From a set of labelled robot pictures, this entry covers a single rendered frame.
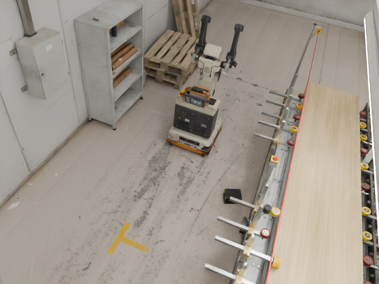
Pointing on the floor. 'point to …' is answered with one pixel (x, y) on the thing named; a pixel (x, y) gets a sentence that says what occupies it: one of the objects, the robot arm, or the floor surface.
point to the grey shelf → (95, 82)
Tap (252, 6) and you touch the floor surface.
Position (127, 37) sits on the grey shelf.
